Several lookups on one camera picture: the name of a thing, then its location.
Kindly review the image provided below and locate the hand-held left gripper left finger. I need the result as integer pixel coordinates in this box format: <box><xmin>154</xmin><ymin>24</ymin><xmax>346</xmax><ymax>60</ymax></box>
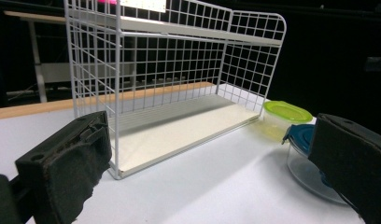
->
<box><xmin>14</xmin><ymin>110</ymin><xmax>113</xmax><ymax>224</ymax></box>

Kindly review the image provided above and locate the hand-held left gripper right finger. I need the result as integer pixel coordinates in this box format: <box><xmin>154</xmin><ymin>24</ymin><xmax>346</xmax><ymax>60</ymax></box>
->
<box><xmin>307</xmin><ymin>113</ymin><xmax>381</xmax><ymax>224</ymax></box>

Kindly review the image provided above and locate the blue lid glass container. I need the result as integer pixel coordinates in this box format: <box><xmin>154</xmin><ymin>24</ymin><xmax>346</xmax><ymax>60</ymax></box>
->
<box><xmin>281</xmin><ymin>123</ymin><xmax>350</xmax><ymax>206</ymax></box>

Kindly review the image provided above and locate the green lid plastic container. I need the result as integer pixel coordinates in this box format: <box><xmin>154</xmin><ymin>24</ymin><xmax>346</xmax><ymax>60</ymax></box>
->
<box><xmin>262</xmin><ymin>100</ymin><xmax>314</xmax><ymax>143</ymax></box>

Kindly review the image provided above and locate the white wire shelf rack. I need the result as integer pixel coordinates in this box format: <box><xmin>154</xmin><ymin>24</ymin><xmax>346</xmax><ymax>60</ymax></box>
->
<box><xmin>63</xmin><ymin>0</ymin><xmax>288</xmax><ymax>181</ymax></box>

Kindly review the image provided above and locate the white table cover sheet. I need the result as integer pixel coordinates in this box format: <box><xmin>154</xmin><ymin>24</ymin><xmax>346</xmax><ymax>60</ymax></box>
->
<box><xmin>0</xmin><ymin>82</ymin><xmax>367</xmax><ymax>224</ymax></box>

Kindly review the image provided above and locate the white dotted panel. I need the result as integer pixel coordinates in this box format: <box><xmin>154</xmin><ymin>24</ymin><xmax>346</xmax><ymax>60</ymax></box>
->
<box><xmin>120</xmin><ymin>0</ymin><xmax>167</xmax><ymax>14</ymax></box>

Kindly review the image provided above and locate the white frame desk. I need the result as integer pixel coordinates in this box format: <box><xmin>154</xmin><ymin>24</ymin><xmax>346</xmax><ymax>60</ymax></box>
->
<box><xmin>3</xmin><ymin>10</ymin><xmax>211</xmax><ymax>104</ymax></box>

